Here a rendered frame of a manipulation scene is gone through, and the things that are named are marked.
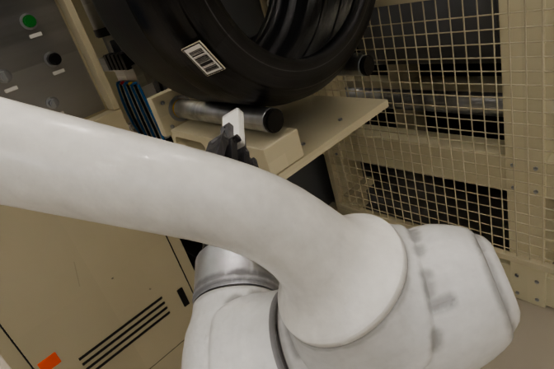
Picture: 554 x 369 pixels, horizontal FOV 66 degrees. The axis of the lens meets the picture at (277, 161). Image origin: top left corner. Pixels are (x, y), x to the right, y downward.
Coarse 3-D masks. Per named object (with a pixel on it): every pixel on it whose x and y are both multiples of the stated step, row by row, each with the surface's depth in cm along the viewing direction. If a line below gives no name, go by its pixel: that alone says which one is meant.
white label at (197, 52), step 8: (184, 48) 64; (192, 48) 63; (200, 48) 63; (192, 56) 65; (200, 56) 64; (208, 56) 64; (200, 64) 66; (208, 64) 65; (216, 64) 65; (208, 72) 67
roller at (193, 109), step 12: (180, 108) 97; (192, 108) 93; (204, 108) 89; (216, 108) 86; (228, 108) 83; (240, 108) 81; (252, 108) 78; (264, 108) 76; (204, 120) 91; (216, 120) 86; (252, 120) 77; (264, 120) 74; (276, 120) 76; (276, 132) 76
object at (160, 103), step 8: (168, 88) 100; (152, 96) 97; (160, 96) 97; (168, 96) 98; (176, 96) 99; (184, 96) 101; (152, 104) 97; (160, 104) 97; (168, 104) 99; (160, 112) 98; (168, 112) 99; (160, 120) 98; (168, 120) 99; (176, 120) 101; (184, 120) 102; (160, 128) 100; (168, 128) 100; (168, 136) 100
